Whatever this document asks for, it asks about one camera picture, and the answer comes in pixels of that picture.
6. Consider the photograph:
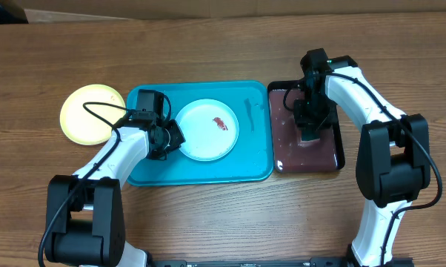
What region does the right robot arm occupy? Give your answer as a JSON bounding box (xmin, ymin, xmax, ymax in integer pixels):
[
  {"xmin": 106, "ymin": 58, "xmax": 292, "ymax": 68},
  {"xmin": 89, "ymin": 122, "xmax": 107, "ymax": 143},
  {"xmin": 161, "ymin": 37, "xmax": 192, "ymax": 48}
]
[{"xmin": 293, "ymin": 48, "xmax": 431, "ymax": 266}]

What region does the dark object top-left corner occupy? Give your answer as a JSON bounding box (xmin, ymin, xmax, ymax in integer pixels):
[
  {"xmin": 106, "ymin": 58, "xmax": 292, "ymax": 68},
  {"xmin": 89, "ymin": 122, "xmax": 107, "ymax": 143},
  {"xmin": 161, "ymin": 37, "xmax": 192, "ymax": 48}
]
[{"xmin": 0, "ymin": 0, "xmax": 29, "ymax": 24}]

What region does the green sponge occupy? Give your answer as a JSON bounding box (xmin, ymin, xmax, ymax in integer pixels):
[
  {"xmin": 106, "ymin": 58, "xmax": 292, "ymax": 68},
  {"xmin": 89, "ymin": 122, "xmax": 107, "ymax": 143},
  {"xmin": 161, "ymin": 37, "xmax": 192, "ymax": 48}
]
[{"xmin": 301, "ymin": 128, "xmax": 320, "ymax": 142}]

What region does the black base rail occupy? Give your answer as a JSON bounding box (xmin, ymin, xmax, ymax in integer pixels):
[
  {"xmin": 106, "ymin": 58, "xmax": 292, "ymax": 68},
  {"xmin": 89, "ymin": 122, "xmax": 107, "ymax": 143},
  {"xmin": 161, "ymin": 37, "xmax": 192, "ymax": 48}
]
[{"xmin": 148, "ymin": 255, "xmax": 416, "ymax": 267}]

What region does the black water tray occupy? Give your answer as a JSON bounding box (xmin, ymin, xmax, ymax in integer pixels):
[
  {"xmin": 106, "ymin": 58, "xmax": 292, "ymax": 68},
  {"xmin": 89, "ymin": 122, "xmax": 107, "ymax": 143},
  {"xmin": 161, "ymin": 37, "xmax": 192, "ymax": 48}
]
[{"xmin": 267, "ymin": 80, "xmax": 345, "ymax": 174}]

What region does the light blue plate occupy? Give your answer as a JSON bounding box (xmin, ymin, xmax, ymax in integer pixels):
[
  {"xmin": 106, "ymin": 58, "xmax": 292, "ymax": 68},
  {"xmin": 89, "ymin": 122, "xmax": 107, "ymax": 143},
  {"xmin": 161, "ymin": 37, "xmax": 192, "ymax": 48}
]
[{"xmin": 176, "ymin": 99, "xmax": 239, "ymax": 162}]

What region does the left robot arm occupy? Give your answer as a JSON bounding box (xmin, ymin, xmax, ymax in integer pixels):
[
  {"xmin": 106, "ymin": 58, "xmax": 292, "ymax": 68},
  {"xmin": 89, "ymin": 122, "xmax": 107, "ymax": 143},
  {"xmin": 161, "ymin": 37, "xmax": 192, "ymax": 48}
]
[{"xmin": 38, "ymin": 90, "xmax": 185, "ymax": 267}]

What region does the yellow plate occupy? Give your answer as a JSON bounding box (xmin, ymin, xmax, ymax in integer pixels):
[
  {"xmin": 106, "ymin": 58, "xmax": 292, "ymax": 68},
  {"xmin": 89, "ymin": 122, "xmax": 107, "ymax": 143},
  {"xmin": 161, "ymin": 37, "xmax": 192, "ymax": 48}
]
[{"xmin": 60, "ymin": 84, "xmax": 125, "ymax": 145}]

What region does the teal plastic tray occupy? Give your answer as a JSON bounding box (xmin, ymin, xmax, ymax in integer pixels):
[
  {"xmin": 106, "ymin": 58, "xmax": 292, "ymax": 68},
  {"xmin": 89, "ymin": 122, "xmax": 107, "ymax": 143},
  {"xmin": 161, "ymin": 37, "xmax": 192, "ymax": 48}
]
[{"xmin": 127, "ymin": 80, "xmax": 273, "ymax": 187}]

